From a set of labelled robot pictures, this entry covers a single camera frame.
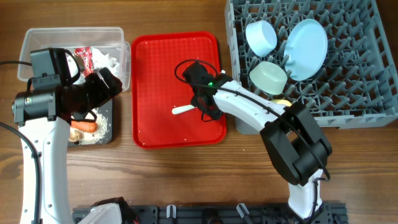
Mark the white tissue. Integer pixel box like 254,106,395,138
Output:
91,47,121,78

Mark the light green bowl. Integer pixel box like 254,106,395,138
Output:
249,62,287,95

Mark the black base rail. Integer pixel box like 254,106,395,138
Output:
71,202,348,224

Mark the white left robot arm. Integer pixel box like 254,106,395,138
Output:
12,68,123,223

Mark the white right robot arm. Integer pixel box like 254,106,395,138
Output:
183,73,332,222

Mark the black plastic tray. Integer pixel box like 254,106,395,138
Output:
68,100,113,147

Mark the red snack wrapper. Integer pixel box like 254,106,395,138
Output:
74,47,93,77

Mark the orange carrot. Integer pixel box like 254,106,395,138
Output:
71,121,98,133

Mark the light blue bowl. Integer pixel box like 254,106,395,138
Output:
245,21,277,57

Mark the light blue plate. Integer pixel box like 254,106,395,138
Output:
284,19,328,81

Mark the white rice pile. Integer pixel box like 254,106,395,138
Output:
79,108,109,145

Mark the red serving tray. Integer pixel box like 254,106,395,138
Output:
131,31,227,149

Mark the yellow plastic cup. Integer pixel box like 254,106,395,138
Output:
271,100,292,107

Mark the grey dishwasher rack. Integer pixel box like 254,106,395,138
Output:
224,0,397,129

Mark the brown food scrap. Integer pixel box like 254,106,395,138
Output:
68,129,84,143

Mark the white plastic spoon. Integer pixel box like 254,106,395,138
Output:
172,105,195,115

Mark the clear plastic waste bin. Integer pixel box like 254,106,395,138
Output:
19,27,131,91

